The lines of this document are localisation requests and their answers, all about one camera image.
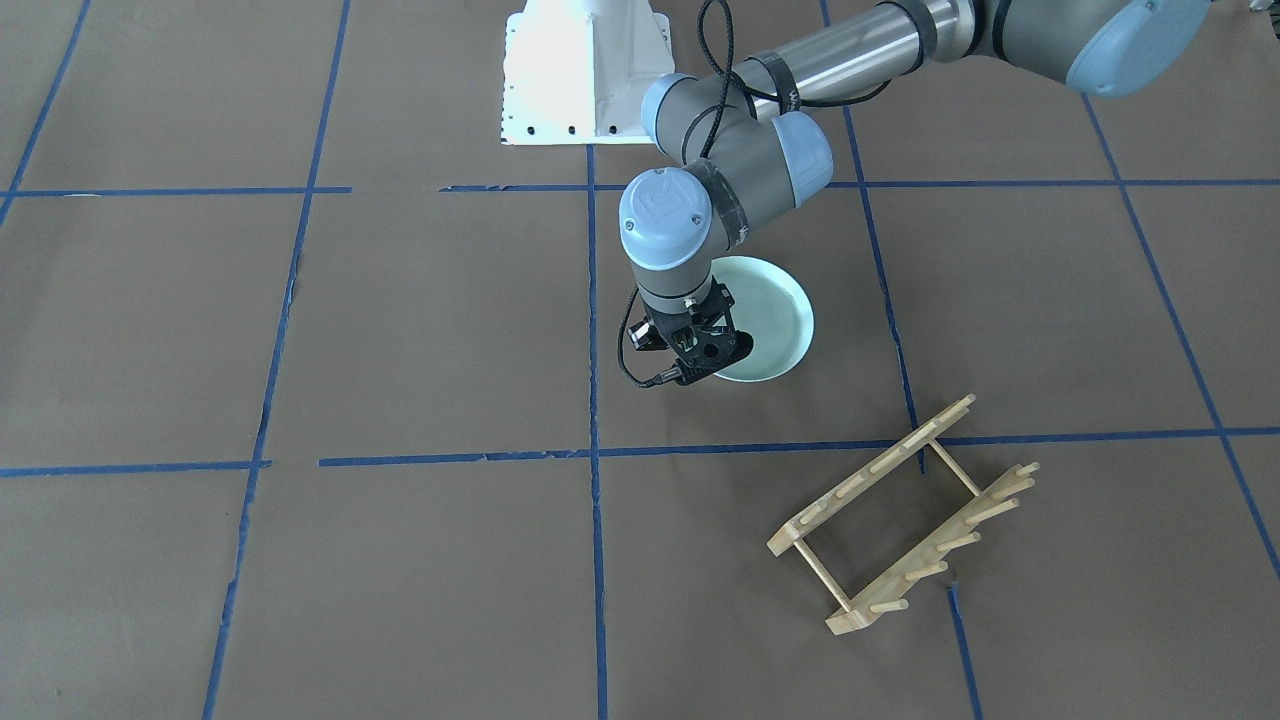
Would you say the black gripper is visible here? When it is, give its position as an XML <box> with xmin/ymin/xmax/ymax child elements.
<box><xmin>628</xmin><ymin>283</ymin><xmax>754</xmax><ymax>387</ymax></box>

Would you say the light green round plate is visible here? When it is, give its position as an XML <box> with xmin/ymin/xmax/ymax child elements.
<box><xmin>712</xmin><ymin>256</ymin><xmax>815</xmax><ymax>383</ymax></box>

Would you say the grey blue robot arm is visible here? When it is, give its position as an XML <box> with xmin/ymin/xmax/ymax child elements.
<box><xmin>618</xmin><ymin>1</ymin><xmax>1210</xmax><ymax>388</ymax></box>

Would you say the wooden plate rack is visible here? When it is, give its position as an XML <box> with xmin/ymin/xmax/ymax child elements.
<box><xmin>765</xmin><ymin>395</ymin><xmax>1041</xmax><ymax>635</ymax></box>

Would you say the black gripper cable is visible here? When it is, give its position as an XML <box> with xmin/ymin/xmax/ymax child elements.
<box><xmin>616</xmin><ymin>0</ymin><xmax>891</xmax><ymax>389</ymax></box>

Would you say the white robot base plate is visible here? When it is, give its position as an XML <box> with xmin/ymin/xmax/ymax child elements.
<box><xmin>500</xmin><ymin>1</ymin><xmax>675</xmax><ymax>146</ymax></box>

